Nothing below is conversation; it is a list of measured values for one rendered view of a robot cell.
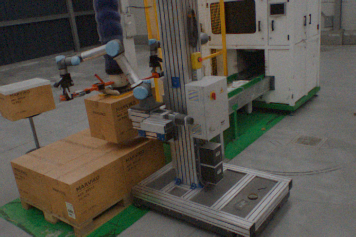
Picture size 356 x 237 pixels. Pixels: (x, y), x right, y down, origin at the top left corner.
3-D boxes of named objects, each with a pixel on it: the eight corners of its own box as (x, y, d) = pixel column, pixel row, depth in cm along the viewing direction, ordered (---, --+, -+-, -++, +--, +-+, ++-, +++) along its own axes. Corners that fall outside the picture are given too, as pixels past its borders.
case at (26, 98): (43, 104, 527) (37, 77, 514) (56, 108, 499) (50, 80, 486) (1, 116, 489) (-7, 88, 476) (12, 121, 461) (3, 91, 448)
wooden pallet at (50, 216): (108, 161, 465) (106, 151, 461) (168, 179, 405) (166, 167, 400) (22, 207, 378) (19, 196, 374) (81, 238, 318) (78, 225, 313)
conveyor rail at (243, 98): (267, 89, 559) (267, 76, 553) (270, 89, 556) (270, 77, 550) (176, 144, 392) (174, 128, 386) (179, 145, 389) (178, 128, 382)
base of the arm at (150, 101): (159, 103, 324) (158, 92, 320) (148, 108, 313) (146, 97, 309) (147, 101, 333) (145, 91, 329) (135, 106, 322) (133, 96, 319)
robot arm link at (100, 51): (124, 35, 309) (73, 52, 320) (120, 37, 299) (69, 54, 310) (128, 48, 312) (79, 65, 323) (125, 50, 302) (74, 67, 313)
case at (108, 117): (133, 117, 408) (128, 83, 395) (159, 122, 383) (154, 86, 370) (91, 136, 365) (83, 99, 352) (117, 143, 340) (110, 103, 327)
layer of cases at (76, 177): (106, 151, 460) (101, 121, 447) (166, 167, 400) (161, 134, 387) (19, 196, 374) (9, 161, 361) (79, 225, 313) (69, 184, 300)
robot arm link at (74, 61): (80, 54, 309) (69, 55, 310) (75, 57, 298) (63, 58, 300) (82, 63, 311) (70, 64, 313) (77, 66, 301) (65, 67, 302)
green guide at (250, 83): (262, 79, 559) (262, 73, 556) (268, 79, 553) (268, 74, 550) (205, 110, 443) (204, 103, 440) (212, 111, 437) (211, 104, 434)
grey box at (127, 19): (134, 35, 492) (131, 12, 482) (136, 35, 489) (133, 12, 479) (123, 37, 478) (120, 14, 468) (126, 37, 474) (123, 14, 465)
